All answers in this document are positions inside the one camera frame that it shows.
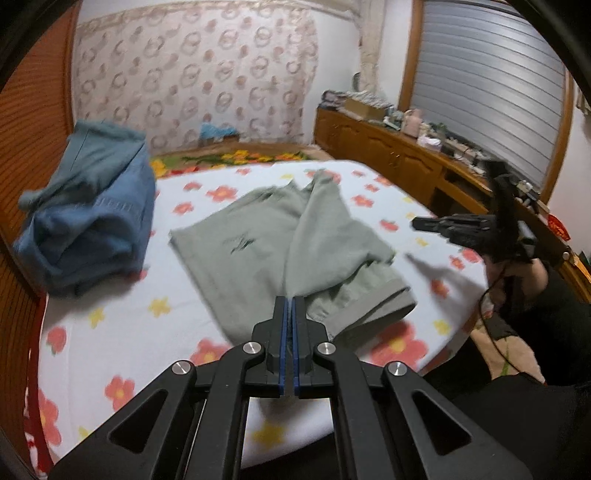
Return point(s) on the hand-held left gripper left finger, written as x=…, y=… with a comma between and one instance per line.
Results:
x=282, y=341

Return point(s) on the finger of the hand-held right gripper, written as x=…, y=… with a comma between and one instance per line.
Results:
x=452, y=222
x=471, y=239

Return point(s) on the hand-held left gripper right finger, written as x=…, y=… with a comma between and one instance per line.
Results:
x=298, y=341

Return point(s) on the grey-green pants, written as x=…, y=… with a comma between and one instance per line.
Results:
x=258, y=240

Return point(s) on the person's right forearm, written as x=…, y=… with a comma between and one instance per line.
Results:
x=563, y=304

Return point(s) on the person's right hand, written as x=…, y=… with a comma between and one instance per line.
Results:
x=496, y=286

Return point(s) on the wooden cabinet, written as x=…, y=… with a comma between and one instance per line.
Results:
x=392, y=152

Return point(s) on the pink container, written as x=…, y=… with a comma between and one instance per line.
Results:
x=412, y=122

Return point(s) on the white floral bed sheet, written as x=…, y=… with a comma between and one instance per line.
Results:
x=184, y=295

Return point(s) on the beige floral cloth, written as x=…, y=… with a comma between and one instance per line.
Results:
x=517, y=355

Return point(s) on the cardboard box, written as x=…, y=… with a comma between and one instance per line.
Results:
x=364, y=108

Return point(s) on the lace curtain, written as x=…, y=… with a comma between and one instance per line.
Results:
x=369, y=50

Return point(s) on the brown floral blanket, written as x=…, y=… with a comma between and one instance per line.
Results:
x=231, y=157

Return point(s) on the person's black clothing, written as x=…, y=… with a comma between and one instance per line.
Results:
x=521, y=424

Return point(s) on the blue box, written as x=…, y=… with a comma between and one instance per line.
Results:
x=217, y=131

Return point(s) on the blue denim jeans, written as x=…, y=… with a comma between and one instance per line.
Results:
x=92, y=230

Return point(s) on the teal folded garment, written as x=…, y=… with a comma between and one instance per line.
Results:
x=92, y=152

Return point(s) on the wooden window frame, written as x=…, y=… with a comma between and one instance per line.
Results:
x=411, y=60

